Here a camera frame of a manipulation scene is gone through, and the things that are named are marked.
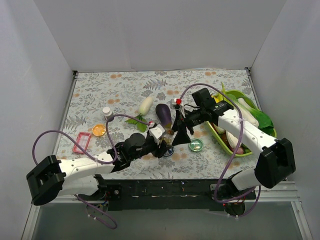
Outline blue round pill box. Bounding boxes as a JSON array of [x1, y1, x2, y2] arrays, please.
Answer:
[[163, 146, 175, 157]]

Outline amber pill bottle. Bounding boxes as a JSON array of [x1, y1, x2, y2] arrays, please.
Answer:
[[161, 132, 175, 145]]

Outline gold bottle cap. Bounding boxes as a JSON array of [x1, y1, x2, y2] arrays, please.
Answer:
[[166, 129, 175, 136]]

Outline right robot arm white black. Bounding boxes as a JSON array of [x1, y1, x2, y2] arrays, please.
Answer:
[[171, 88, 296, 201]]

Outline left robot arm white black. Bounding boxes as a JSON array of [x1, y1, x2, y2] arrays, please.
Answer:
[[26, 133, 172, 206]]

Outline green round pill box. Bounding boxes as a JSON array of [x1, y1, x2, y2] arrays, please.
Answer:
[[188, 138, 204, 153]]

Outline purple eggplant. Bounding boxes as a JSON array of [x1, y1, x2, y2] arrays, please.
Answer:
[[155, 103, 172, 129]]

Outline celery stalks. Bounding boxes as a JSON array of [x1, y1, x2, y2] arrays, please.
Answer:
[[216, 82, 237, 104]]

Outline white radish with leaves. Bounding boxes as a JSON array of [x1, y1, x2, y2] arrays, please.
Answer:
[[125, 96, 154, 133]]

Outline napa cabbage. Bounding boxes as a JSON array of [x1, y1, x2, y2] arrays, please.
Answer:
[[231, 97, 259, 127], [213, 124, 238, 149]]

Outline orange round pill box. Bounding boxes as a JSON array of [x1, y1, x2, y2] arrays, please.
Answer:
[[92, 123, 106, 137]]

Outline white blue pill bottle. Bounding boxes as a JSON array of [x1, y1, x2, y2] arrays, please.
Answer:
[[102, 106, 114, 120]]

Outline green vegetable basket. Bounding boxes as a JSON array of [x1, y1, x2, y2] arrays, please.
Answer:
[[207, 90, 277, 155]]

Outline floral table mat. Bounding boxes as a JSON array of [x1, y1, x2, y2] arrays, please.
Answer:
[[55, 69, 257, 180]]

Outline pink rectangular pill box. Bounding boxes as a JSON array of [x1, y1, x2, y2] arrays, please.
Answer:
[[72, 132, 92, 154]]

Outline green bok choy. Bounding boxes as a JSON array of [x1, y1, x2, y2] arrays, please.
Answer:
[[249, 108, 274, 136]]

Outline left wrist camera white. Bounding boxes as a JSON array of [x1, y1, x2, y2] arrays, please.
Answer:
[[148, 125, 166, 145]]

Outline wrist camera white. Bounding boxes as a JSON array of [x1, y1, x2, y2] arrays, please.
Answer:
[[170, 98, 184, 111], [148, 125, 166, 145]]

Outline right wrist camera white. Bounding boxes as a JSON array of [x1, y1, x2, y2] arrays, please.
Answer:
[[170, 98, 184, 111]]

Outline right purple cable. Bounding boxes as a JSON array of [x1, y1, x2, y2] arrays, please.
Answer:
[[178, 83, 262, 217]]

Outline purple cable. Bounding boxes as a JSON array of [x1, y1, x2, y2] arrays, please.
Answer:
[[32, 113, 155, 230], [178, 83, 262, 217]]

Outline black front rail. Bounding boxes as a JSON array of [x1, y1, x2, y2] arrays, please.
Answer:
[[77, 178, 257, 211]]

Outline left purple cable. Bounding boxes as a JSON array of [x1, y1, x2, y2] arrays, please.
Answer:
[[32, 113, 155, 230]]

